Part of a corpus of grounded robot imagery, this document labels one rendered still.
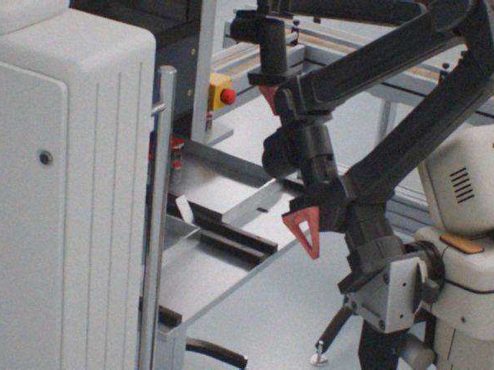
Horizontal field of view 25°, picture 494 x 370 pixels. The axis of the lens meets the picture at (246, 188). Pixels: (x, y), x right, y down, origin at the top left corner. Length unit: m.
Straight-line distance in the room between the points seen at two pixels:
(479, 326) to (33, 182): 0.68
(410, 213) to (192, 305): 1.38
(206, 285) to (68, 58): 0.93
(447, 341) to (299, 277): 2.14
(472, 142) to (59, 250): 0.62
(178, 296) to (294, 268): 1.89
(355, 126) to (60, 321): 3.84
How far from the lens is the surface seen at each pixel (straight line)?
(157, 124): 1.47
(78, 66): 1.26
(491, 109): 3.08
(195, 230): 2.23
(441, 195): 1.67
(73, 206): 1.33
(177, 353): 2.94
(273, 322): 3.63
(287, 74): 2.32
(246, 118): 5.09
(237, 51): 3.11
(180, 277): 2.13
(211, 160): 2.59
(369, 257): 1.60
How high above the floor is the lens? 2.00
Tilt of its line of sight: 27 degrees down
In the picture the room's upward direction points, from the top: 6 degrees clockwise
